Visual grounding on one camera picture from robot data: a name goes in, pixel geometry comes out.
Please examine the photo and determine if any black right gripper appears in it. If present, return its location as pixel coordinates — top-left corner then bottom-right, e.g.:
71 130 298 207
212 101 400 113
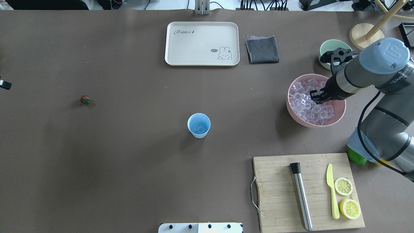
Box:
310 76 351 105

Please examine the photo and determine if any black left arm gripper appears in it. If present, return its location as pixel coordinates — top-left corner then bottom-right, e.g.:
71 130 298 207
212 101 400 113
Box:
0 79 12 90

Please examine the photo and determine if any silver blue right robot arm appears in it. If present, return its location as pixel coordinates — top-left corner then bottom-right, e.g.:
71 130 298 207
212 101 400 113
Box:
310 38 414 181

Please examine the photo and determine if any pink bowl of ice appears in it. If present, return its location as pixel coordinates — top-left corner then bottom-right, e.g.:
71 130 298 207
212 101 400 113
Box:
286 74 346 128

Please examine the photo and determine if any wooden cup tree stand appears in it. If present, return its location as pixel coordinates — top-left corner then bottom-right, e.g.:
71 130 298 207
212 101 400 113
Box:
349 0 414 50

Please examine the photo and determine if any light blue plastic cup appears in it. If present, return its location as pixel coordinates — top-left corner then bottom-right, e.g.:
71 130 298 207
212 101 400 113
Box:
187 113 211 139

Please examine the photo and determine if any green ceramic bowl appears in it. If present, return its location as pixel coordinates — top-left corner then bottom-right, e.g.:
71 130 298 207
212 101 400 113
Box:
318 39 353 70

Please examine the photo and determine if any green lime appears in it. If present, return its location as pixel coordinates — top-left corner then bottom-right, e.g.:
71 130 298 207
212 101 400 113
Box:
346 147 368 166

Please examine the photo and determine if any grey folded cloth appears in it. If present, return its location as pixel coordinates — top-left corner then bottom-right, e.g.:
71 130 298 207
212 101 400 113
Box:
245 35 280 64

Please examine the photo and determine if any red strawberry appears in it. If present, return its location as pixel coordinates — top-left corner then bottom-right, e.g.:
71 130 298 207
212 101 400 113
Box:
80 95 91 105

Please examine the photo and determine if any yellow lemon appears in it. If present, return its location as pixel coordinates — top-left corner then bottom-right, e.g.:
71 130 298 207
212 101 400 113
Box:
374 158 391 166

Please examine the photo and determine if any lemon slice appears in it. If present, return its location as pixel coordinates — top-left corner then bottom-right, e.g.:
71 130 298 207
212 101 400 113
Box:
339 199 361 220
334 177 353 196

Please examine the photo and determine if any yellow plastic knife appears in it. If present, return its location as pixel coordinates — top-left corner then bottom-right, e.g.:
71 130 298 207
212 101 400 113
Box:
326 163 340 219

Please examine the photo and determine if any bamboo cutting board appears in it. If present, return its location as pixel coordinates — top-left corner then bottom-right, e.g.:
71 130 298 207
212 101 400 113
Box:
253 153 365 233

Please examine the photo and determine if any beige rabbit tray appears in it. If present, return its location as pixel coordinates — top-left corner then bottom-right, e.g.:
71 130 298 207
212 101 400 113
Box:
164 22 240 66

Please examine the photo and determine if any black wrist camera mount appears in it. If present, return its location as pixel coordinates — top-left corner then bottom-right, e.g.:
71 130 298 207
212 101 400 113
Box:
319 47 361 76

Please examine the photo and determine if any aluminium frame post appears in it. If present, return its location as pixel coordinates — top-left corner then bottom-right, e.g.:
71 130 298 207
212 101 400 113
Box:
195 0 210 15

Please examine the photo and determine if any white camera post base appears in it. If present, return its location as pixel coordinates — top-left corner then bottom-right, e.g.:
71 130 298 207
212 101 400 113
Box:
158 222 244 233

